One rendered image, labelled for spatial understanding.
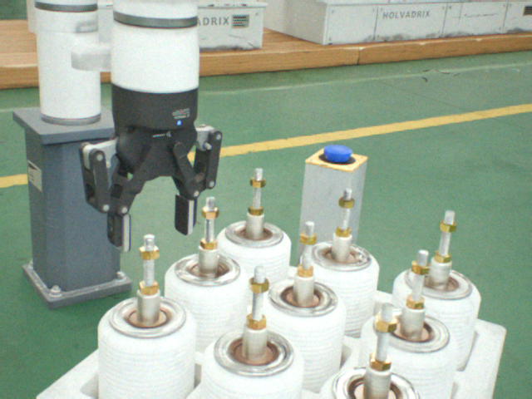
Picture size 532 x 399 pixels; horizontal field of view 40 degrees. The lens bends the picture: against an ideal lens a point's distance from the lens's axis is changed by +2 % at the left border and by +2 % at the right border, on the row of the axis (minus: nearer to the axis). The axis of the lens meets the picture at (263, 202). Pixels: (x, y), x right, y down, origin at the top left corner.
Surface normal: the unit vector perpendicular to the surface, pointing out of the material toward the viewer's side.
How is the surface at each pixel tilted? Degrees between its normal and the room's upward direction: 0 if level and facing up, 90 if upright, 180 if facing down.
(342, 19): 90
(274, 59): 90
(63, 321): 0
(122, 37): 81
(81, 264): 90
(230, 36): 90
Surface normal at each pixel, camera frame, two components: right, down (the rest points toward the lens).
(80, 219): 0.55, 0.35
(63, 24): 0.17, 0.38
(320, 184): -0.44, 0.32
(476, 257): 0.07, -0.92
